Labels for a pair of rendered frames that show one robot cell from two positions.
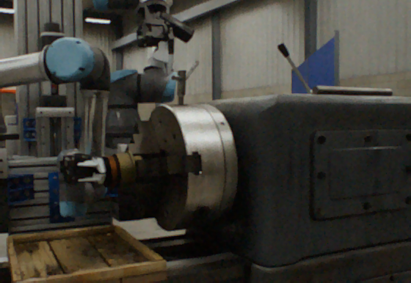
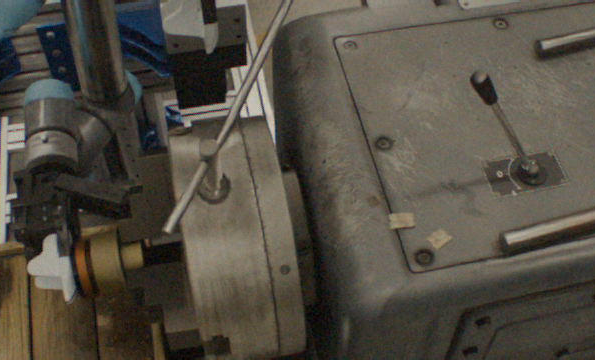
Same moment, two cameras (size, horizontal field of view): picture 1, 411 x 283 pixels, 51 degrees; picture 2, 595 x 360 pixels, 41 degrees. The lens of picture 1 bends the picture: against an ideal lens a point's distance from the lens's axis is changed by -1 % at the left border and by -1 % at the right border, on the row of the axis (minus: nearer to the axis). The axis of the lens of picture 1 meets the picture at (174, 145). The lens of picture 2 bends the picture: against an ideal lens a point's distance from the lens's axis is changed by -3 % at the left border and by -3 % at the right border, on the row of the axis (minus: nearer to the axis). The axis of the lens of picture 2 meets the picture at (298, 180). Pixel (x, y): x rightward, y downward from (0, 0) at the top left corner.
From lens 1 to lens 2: 1.00 m
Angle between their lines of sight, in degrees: 52
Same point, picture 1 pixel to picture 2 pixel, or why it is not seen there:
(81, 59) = (3, 16)
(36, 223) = not seen: hidden behind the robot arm
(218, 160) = (264, 338)
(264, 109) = (353, 318)
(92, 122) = (81, 28)
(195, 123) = (224, 280)
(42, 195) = (33, 58)
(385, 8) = not seen: outside the picture
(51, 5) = not seen: outside the picture
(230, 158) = (289, 331)
